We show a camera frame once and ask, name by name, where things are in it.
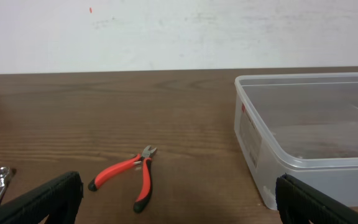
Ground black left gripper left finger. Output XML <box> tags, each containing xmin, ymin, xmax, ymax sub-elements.
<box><xmin>0</xmin><ymin>171</ymin><xmax>83</xmax><ymax>224</ymax></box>

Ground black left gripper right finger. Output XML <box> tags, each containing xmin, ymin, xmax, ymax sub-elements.
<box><xmin>275</xmin><ymin>174</ymin><xmax>358</xmax><ymax>224</ymax></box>

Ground red black handled pliers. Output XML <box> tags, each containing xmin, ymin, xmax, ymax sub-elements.
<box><xmin>88</xmin><ymin>145</ymin><xmax>157</xmax><ymax>213</ymax></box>

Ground clear plastic container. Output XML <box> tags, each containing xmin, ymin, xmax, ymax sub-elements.
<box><xmin>234</xmin><ymin>72</ymin><xmax>358</xmax><ymax>210</ymax></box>

